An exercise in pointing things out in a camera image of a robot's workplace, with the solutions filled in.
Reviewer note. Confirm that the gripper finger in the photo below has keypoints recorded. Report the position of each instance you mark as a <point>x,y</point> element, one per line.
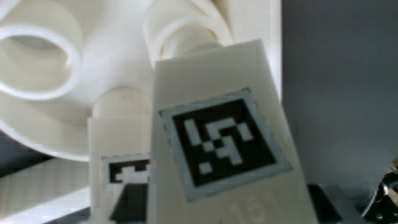
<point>381,212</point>

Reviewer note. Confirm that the white stool leg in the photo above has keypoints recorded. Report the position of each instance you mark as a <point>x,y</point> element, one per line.
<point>120,135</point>
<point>227,177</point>

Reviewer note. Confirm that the white front fence bar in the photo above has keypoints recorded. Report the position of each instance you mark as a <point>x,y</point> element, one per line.
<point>46,192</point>

